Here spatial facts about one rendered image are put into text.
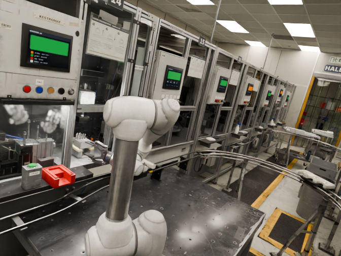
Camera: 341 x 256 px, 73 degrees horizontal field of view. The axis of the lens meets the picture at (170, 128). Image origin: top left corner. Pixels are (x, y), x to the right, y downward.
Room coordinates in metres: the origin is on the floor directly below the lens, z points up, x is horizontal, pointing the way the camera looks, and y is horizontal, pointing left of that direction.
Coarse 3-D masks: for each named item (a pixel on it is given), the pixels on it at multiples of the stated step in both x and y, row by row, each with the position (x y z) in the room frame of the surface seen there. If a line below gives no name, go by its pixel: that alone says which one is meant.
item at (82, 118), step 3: (81, 114) 1.67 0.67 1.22; (78, 117) 1.63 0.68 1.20; (81, 117) 1.64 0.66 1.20; (84, 117) 1.66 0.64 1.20; (87, 117) 1.68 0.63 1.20; (75, 120) 1.65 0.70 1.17; (78, 120) 1.63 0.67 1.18; (81, 120) 1.64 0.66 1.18; (84, 120) 1.66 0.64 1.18; (87, 120) 1.68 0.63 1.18
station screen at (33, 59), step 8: (32, 32) 1.14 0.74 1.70; (40, 32) 1.17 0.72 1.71; (56, 40) 1.24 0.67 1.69; (64, 40) 1.27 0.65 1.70; (32, 56) 1.15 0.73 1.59; (40, 56) 1.18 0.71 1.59; (48, 56) 1.21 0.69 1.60; (56, 56) 1.25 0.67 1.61; (64, 56) 1.28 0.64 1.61; (40, 64) 1.18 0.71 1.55; (48, 64) 1.21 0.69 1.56; (56, 64) 1.25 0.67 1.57; (64, 64) 1.28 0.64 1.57
